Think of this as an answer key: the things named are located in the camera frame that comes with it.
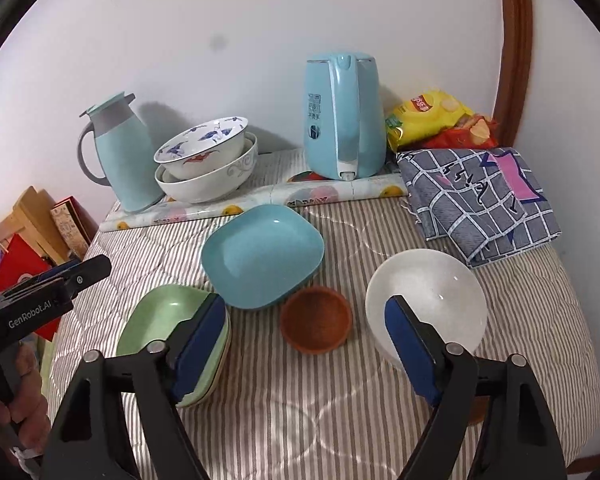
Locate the brown small cup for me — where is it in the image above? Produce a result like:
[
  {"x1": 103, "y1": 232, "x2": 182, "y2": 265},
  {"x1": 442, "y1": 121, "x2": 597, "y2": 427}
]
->
[
  {"x1": 468, "y1": 396, "x2": 489, "y2": 426},
  {"x1": 279, "y1": 286, "x2": 353, "y2": 354}
]

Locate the green square plate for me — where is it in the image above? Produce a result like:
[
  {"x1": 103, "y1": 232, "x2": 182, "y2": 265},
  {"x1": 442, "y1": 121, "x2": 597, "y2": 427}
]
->
[{"x1": 116, "y1": 284, "x2": 230, "y2": 408}]

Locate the white ceramic bowl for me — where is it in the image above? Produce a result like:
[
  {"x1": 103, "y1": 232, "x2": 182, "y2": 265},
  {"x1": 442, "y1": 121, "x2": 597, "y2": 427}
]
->
[{"x1": 365, "y1": 248, "x2": 488, "y2": 370}]

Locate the blue square plate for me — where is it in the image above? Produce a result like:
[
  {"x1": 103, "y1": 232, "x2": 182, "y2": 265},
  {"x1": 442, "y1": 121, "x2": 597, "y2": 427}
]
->
[{"x1": 201, "y1": 205, "x2": 325, "y2": 310}]

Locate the person's left hand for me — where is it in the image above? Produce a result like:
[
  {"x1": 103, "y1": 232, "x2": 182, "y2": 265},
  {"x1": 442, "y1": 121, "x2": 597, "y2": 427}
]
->
[{"x1": 0, "y1": 344, "x2": 50, "y2": 468}]

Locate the red paper bag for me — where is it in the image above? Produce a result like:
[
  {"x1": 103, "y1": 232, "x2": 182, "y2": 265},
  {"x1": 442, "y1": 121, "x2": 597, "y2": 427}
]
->
[{"x1": 0, "y1": 233, "x2": 64, "y2": 344}]

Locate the patterned gift box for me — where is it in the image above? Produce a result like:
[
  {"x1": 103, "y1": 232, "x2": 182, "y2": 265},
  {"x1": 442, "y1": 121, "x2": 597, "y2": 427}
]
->
[{"x1": 50, "y1": 196, "x2": 98, "y2": 259}]

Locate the brown cardboard box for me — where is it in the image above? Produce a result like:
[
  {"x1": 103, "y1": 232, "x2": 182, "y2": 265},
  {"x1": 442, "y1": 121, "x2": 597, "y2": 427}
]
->
[{"x1": 0, "y1": 186, "x2": 71, "y2": 266}]

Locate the light blue thermos jug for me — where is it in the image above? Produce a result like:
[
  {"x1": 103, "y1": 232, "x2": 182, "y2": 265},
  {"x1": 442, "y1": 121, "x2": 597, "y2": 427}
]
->
[{"x1": 76, "y1": 92, "x2": 164, "y2": 214}]

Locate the white large bowl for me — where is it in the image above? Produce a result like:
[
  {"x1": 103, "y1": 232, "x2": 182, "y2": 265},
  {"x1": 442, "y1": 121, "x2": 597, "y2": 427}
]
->
[{"x1": 155, "y1": 131, "x2": 258, "y2": 205}]

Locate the blue patterned porcelain bowl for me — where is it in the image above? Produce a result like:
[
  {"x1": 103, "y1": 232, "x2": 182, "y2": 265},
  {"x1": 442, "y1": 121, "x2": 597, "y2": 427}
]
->
[{"x1": 154, "y1": 116, "x2": 249, "y2": 180}]

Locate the grey checked cloth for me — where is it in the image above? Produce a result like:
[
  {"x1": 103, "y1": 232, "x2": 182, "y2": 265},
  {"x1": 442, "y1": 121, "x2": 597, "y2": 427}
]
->
[{"x1": 396, "y1": 148, "x2": 562, "y2": 268}]

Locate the rolled fruit pattern mat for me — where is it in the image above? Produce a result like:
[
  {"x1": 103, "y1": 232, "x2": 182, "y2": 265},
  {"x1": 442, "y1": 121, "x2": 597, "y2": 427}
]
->
[{"x1": 99, "y1": 174, "x2": 407, "y2": 232}]

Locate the red chips bag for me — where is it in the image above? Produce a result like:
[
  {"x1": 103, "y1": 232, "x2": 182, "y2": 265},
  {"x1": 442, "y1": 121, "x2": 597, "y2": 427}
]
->
[{"x1": 422, "y1": 114, "x2": 498, "y2": 150}]

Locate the light blue electric kettle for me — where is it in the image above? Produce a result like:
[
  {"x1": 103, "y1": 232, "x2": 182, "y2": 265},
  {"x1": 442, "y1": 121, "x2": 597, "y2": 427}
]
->
[{"x1": 303, "y1": 52, "x2": 387, "y2": 181}]

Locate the yellow chips bag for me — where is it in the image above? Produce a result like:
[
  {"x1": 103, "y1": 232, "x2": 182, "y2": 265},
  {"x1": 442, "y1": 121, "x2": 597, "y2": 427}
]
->
[{"x1": 385, "y1": 90, "x2": 474, "y2": 153}]

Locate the brown wooden door frame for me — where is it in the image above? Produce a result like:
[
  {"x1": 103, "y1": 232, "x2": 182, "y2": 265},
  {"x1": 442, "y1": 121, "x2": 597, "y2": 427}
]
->
[{"x1": 493, "y1": 0, "x2": 533, "y2": 146}]

